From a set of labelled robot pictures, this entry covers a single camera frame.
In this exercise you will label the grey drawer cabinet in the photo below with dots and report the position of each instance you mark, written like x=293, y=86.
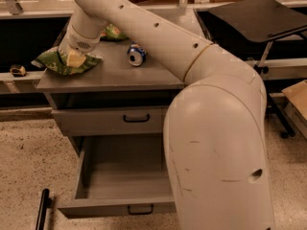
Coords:
x=112, y=83

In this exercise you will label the black open drawer handle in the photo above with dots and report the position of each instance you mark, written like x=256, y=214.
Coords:
x=140, y=210

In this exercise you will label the black upper drawer handle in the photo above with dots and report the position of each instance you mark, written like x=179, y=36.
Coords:
x=143, y=119

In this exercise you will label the green chip bag rear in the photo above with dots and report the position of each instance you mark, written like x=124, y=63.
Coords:
x=112, y=33

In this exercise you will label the black bar on floor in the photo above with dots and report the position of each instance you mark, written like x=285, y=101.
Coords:
x=44, y=204

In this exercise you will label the cardboard box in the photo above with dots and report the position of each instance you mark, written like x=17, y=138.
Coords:
x=296, y=109

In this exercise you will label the closed grey upper drawer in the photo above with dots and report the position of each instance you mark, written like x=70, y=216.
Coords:
x=108, y=121

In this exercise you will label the small dark object on ledge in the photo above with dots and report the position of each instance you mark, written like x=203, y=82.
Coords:
x=18, y=70

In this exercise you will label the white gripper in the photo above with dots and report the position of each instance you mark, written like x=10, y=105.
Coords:
x=81, y=42

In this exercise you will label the open grey middle drawer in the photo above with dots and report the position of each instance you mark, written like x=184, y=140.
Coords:
x=116, y=171

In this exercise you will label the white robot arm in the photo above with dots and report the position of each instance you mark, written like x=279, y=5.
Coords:
x=214, y=137

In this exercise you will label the blue soda can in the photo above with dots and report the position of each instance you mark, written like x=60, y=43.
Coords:
x=136, y=55

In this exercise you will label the black tray stand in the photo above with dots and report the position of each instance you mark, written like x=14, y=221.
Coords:
x=249, y=28

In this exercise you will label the green jalapeno chip bag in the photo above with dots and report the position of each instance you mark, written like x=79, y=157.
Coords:
x=54, y=60

